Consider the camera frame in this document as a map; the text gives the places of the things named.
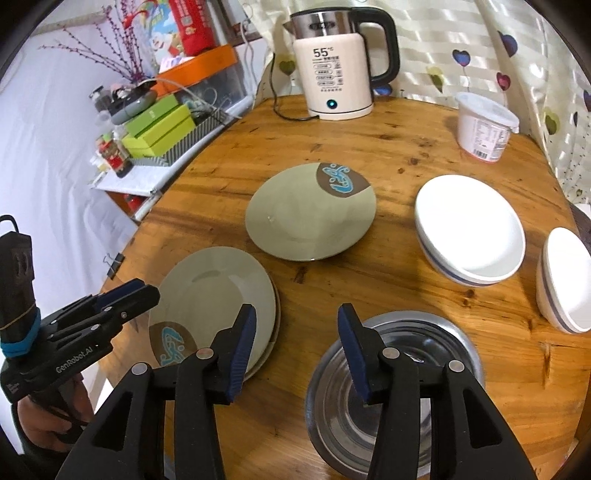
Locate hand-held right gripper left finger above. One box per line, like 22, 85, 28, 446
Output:
55, 304, 257, 480

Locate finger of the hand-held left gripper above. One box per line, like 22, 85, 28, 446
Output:
45, 278, 148, 334
47, 285, 161, 343

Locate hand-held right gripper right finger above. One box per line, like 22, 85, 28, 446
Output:
337, 303, 539, 480

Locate stainless steel bowl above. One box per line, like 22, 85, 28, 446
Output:
305, 310, 485, 478

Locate white bowl with blue stripe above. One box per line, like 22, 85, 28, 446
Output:
416, 217, 525, 288
536, 227, 591, 334
414, 174, 526, 282

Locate person's left hand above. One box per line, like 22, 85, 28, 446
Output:
15, 373, 96, 452

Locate black binder clip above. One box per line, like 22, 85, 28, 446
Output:
102, 253, 125, 279

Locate white side shelf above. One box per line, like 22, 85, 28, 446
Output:
90, 161, 162, 197

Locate green box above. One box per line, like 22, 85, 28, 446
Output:
124, 105, 195, 158
122, 96, 181, 138

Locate striped tray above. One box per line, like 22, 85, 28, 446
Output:
131, 108, 241, 167

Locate grey oval device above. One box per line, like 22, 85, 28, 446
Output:
111, 88, 158, 125

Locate clear box with orange lid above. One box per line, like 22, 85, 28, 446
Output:
157, 45, 252, 116

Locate white kettle base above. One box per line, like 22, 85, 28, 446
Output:
308, 95, 374, 121

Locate purple flower branches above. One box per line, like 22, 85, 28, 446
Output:
39, 0, 158, 88

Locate colourful printed bag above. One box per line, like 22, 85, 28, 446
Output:
134, 0, 185, 77

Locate white plastic tub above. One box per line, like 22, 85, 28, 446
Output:
455, 91, 520, 163

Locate red package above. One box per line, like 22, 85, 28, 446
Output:
168, 0, 218, 55

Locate cream electric kettle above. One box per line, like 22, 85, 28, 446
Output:
283, 7, 400, 109

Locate heart print curtain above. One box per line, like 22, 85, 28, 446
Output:
252, 0, 591, 204

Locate black kettle cable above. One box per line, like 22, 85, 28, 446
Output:
270, 51, 319, 123

